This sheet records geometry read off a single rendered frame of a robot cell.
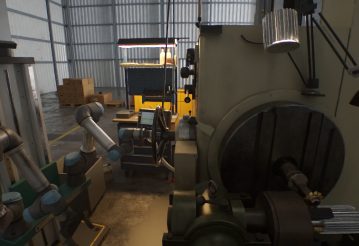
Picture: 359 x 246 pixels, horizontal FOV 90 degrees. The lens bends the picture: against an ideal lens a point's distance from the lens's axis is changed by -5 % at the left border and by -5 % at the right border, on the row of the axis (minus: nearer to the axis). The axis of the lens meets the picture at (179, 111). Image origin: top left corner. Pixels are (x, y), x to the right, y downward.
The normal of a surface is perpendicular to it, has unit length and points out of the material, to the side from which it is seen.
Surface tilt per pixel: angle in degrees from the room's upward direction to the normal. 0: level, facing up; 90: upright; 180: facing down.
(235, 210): 25
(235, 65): 90
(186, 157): 90
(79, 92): 90
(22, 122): 90
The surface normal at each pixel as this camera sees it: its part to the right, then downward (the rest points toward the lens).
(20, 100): 0.98, 0.05
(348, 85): -0.05, 0.24
